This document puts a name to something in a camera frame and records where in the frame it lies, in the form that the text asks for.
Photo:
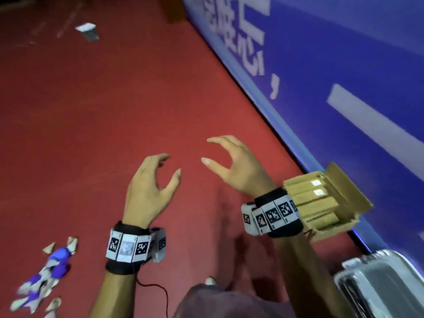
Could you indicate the person's right hand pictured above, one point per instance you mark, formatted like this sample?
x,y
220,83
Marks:
x,y
246,175

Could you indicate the person's left hand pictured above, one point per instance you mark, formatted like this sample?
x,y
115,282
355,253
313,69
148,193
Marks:
x,y
142,198

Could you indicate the long brown cardboard box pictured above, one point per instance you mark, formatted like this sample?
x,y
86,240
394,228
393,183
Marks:
x,y
323,221
301,186
318,206
306,197

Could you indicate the blue cloth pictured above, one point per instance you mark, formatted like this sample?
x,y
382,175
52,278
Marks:
x,y
61,253

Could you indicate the large torn cardboard box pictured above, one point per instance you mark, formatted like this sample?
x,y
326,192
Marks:
x,y
351,192

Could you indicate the white shuttlecocks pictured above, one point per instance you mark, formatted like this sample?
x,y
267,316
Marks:
x,y
49,249

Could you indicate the purple cloth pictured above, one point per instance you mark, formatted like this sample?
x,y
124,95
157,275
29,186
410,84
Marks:
x,y
61,269

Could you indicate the clear plastic storage bin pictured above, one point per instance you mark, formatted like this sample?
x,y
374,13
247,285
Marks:
x,y
381,288

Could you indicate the person's left forearm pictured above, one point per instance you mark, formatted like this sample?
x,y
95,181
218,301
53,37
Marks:
x,y
112,294

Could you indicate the person's right forearm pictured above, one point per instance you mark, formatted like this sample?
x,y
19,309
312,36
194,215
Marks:
x,y
308,278

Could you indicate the person's pale shirt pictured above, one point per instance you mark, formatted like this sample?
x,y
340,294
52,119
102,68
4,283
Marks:
x,y
232,304

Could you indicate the black wristband with marker tiles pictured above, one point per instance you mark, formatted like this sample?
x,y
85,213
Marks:
x,y
127,248
278,215

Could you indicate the blue printed barrier board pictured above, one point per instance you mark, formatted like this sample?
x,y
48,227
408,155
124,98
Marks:
x,y
331,62

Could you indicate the white cup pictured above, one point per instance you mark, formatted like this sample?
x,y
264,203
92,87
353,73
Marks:
x,y
86,31

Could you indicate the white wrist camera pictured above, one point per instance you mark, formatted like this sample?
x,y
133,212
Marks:
x,y
159,245
248,220

